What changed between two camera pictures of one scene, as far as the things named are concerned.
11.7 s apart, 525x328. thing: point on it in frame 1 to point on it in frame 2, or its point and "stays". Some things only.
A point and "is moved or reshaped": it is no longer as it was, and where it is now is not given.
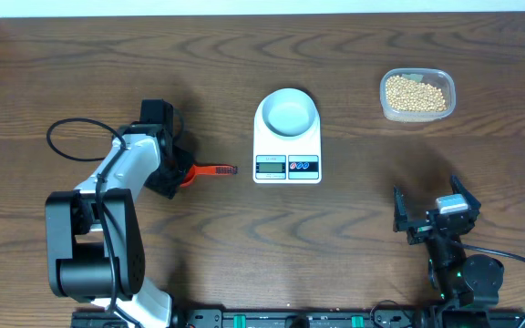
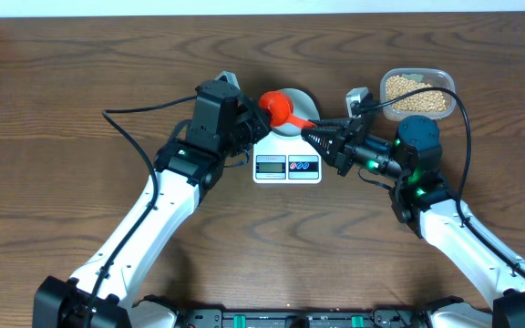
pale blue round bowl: (289, 112) stays
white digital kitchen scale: (278, 159) stays
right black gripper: (417, 232) to (341, 158)
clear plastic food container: (416, 95) stays
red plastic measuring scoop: (208, 169) is moved or reshaped
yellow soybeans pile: (414, 96) stays
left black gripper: (183, 161) to (257, 128)
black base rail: (312, 318) stays
